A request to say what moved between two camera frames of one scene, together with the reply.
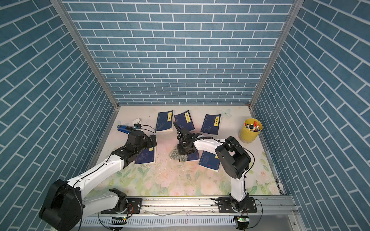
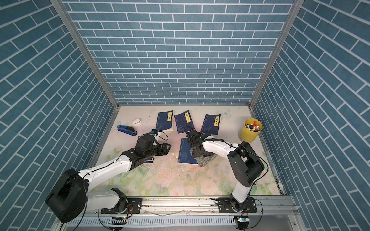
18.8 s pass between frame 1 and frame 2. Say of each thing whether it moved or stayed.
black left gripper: moved
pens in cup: stayed
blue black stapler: stayed
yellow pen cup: stayed
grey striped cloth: moved
